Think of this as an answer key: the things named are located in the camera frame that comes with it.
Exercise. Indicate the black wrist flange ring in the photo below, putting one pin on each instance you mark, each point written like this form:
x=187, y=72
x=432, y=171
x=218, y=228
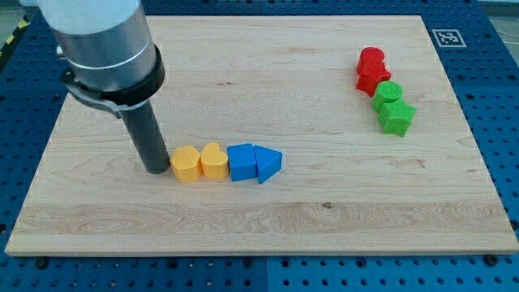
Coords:
x=117, y=101

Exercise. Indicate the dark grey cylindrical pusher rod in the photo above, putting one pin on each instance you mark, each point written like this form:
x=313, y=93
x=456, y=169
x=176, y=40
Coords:
x=142, y=126

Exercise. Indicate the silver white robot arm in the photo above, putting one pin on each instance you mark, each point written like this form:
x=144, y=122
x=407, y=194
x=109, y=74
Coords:
x=113, y=65

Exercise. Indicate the yellow heart block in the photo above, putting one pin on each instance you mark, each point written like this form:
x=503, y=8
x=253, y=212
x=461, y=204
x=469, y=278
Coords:
x=215, y=162

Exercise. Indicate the yellow pentagon block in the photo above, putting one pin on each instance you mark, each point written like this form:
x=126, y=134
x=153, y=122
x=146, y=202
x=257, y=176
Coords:
x=186, y=164

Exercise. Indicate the blue cube block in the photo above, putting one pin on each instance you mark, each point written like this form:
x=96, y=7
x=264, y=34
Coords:
x=242, y=162

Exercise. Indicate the blue triangle block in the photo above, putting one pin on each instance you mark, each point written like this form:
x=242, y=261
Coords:
x=268, y=162

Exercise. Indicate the light wooden board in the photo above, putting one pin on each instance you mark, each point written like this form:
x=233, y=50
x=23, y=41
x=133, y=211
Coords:
x=286, y=83

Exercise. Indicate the red star block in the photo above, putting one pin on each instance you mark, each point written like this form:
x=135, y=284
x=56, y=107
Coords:
x=370, y=75

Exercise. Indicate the red cylinder block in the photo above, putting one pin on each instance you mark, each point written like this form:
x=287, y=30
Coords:
x=369, y=55

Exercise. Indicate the green cylinder block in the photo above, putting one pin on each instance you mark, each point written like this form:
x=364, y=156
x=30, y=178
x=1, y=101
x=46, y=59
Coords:
x=385, y=92

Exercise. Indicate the green star block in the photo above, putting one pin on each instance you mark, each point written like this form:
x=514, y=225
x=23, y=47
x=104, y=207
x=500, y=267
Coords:
x=396, y=117

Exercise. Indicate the white fiducial marker tag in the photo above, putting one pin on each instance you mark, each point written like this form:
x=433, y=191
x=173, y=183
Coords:
x=448, y=38

